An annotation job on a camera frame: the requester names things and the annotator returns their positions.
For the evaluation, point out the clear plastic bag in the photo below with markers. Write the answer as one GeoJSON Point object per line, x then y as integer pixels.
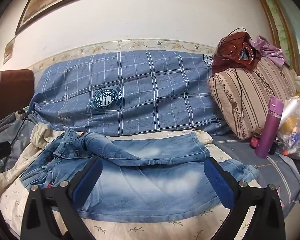
{"type": "Point", "coordinates": [295, 130]}

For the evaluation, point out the blue bed sheet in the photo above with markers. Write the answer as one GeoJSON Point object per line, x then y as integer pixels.
{"type": "Point", "coordinates": [240, 152]}

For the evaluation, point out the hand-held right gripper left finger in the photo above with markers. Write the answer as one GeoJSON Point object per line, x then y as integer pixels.
{"type": "Point", "coordinates": [88, 182]}

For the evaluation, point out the blue denim pants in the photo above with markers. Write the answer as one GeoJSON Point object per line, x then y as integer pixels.
{"type": "Point", "coordinates": [150, 180]}

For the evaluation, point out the small dark red bottle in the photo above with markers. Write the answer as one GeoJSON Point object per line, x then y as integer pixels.
{"type": "Point", "coordinates": [255, 140]}

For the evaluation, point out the blue plaid bedding roll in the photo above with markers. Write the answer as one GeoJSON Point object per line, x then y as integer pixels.
{"type": "Point", "coordinates": [152, 92]}

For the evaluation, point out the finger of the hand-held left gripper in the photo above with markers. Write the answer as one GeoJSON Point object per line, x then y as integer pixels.
{"type": "Point", "coordinates": [0, 150]}

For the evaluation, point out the cream leaf-print blanket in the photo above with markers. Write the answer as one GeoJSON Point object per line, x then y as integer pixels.
{"type": "Point", "coordinates": [42, 133]}

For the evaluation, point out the purple cloth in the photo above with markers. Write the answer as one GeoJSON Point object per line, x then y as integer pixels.
{"type": "Point", "coordinates": [272, 51]}

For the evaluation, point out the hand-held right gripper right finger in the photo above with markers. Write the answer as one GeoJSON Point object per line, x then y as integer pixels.
{"type": "Point", "coordinates": [218, 182]}

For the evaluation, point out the grey patterned quilt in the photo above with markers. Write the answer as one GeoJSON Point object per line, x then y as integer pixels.
{"type": "Point", "coordinates": [20, 142]}

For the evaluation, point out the small wall picture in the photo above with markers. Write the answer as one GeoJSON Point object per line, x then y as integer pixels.
{"type": "Point", "coordinates": [9, 51]}

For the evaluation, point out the brown headboard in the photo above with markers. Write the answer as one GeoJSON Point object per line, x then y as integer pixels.
{"type": "Point", "coordinates": [12, 95]}

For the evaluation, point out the small black bottle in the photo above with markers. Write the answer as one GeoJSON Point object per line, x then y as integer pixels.
{"type": "Point", "coordinates": [273, 147]}

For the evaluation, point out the gold wooden frame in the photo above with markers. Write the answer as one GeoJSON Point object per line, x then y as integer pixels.
{"type": "Point", "coordinates": [275, 12]}

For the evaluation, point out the white power strip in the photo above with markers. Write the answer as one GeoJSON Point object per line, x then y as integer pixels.
{"type": "Point", "coordinates": [21, 114]}

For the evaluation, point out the purple thermos bottle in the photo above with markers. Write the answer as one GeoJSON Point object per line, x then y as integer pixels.
{"type": "Point", "coordinates": [268, 130]}

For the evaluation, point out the striped floral pillow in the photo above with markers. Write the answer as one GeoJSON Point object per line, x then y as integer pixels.
{"type": "Point", "coordinates": [252, 92]}

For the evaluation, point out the red-brown plastic bag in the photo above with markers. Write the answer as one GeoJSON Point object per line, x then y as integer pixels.
{"type": "Point", "coordinates": [230, 52]}

